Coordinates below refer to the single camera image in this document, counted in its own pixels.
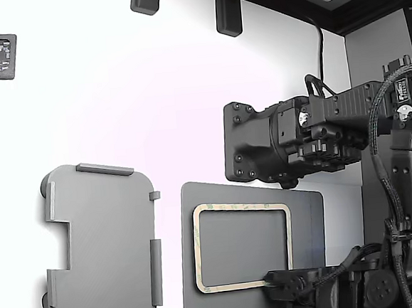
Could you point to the light gray fixture box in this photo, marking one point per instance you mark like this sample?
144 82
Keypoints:
102 240

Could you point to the tall black bracket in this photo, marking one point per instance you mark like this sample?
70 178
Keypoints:
228 9

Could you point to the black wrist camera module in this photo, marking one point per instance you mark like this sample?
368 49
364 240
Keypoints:
289 283

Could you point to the beige adhesive frame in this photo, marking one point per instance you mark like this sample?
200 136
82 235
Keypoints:
238 286

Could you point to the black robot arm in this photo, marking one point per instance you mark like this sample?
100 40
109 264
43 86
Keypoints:
352 103

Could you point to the black moulded ledge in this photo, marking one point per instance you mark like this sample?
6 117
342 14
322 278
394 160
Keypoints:
359 17

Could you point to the dark gray flat plate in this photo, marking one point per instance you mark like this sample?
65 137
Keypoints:
242 247

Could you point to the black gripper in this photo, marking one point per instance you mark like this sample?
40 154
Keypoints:
332 301

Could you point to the small black bracket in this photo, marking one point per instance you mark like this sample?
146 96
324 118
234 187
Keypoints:
144 0

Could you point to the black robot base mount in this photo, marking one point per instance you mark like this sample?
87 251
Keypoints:
248 143

